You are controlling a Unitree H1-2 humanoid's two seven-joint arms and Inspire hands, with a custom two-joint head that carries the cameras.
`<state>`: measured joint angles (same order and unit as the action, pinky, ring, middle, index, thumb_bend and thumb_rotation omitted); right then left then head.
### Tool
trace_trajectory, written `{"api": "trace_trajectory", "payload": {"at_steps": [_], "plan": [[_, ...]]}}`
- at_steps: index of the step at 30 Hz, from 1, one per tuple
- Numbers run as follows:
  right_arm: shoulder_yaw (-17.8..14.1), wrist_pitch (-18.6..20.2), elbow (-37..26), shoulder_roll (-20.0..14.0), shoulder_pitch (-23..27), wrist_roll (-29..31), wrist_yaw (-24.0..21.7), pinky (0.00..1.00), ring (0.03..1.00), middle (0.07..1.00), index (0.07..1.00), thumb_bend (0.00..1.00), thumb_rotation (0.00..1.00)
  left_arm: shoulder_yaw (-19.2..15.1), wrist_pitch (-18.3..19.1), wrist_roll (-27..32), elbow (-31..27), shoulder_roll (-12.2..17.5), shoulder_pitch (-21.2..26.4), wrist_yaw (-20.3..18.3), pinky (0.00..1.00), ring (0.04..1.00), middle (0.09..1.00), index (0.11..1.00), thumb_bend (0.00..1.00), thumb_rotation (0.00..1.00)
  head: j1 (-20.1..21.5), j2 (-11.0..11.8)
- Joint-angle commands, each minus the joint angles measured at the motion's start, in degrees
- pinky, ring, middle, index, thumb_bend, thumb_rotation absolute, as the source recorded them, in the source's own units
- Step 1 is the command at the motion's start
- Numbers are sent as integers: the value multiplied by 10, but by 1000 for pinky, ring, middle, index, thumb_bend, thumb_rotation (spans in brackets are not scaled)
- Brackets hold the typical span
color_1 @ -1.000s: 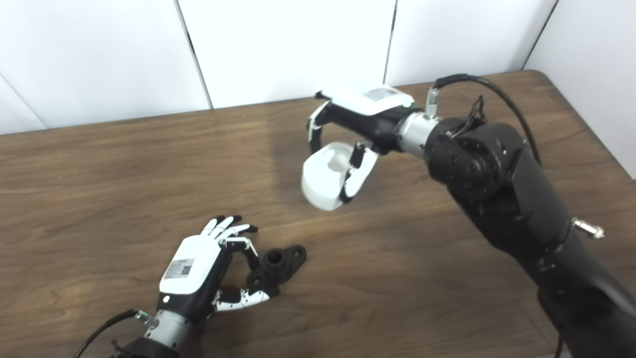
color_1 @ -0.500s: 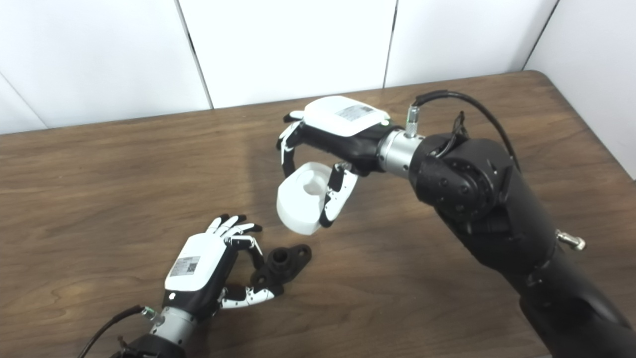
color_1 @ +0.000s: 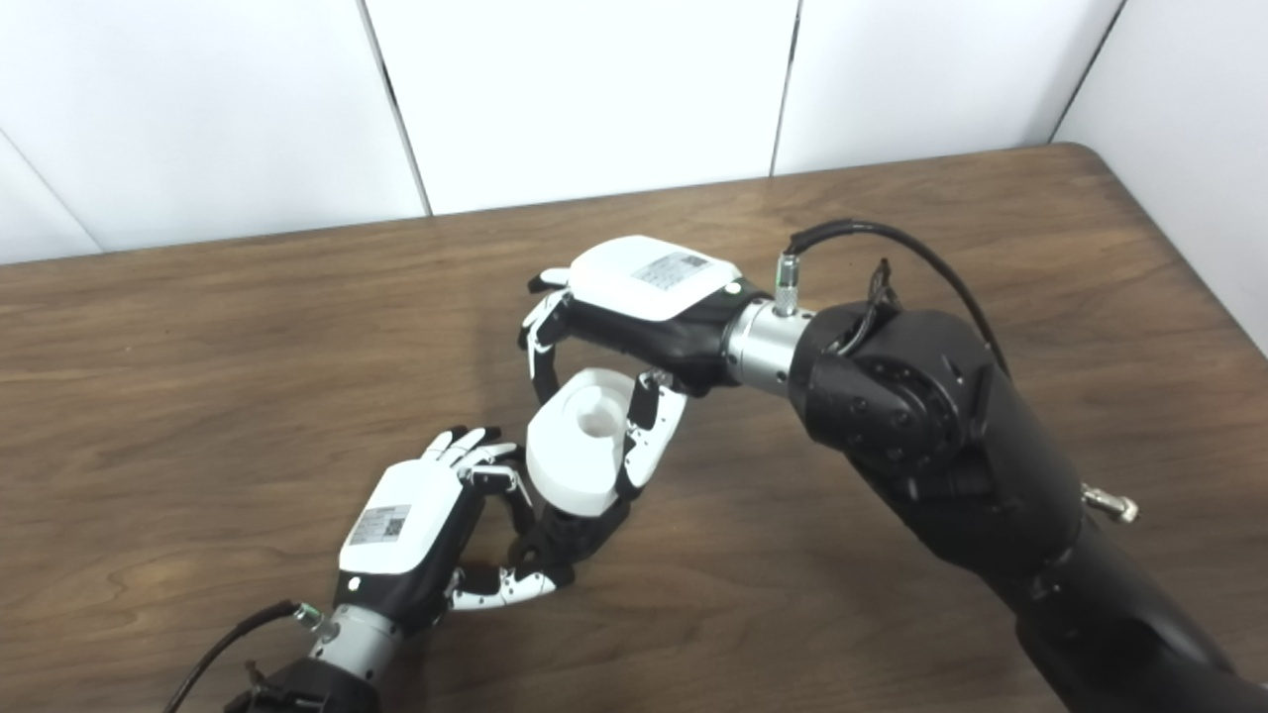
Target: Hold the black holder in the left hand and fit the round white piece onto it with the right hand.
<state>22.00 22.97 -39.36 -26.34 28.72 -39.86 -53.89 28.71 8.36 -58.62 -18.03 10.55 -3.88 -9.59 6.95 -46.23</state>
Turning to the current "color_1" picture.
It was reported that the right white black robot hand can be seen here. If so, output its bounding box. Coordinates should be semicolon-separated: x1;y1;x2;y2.
517;235;772;501

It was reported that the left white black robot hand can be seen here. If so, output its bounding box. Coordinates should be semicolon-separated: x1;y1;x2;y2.
332;426;576;633

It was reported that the black plastic holder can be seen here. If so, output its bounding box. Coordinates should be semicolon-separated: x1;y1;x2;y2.
507;490;635;587

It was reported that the round white plastic piece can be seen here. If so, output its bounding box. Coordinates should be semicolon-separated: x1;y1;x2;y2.
524;367;645;519

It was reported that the silver metal connector plug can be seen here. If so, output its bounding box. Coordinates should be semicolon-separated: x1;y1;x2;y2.
1082;483;1141;525

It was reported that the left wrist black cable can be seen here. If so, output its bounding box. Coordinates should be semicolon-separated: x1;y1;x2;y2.
161;599;328;713

